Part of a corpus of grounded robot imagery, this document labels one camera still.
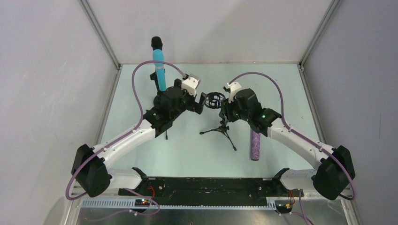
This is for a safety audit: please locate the tripod stand with shock mount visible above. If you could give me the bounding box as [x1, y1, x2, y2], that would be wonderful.
[199, 91, 237, 152]

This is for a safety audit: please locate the round base clip mic stand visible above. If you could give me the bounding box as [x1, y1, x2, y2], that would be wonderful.
[150, 71, 165, 108]

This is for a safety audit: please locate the purple glitter microphone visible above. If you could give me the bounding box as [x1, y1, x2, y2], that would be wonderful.
[250, 130, 261, 161]

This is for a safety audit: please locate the black microphone orange end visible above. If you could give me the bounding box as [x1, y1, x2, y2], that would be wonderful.
[151, 36, 163, 51]

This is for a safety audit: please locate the teal blue microphone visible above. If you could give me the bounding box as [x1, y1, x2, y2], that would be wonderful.
[153, 49, 167, 91]

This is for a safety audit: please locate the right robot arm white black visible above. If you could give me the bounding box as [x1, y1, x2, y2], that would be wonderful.
[220, 87, 356, 200]

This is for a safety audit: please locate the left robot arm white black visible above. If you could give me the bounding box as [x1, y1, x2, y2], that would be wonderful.
[71, 87, 207, 197]

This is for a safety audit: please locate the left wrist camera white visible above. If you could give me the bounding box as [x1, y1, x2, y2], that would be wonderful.
[181, 74, 200, 97]

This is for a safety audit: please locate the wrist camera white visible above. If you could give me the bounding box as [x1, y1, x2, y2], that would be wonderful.
[181, 74, 200, 97]
[223, 82, 242, 103]

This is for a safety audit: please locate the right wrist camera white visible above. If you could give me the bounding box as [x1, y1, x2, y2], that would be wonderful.
[223, 82, 242, 103]

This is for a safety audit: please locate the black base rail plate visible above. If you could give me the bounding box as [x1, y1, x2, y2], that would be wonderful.
[134, 177, 290, 207]

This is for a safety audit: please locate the right aluminium frame post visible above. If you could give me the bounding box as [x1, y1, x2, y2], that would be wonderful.
[299, 0, 343, 72]

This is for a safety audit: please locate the aluminium frame post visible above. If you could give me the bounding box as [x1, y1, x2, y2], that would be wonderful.
[78, 0, 121, 70]
[299, 0, 343, 72]

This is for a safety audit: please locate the left aluminium frame post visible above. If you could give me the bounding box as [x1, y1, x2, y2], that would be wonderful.
[78, 0, 121, 70]

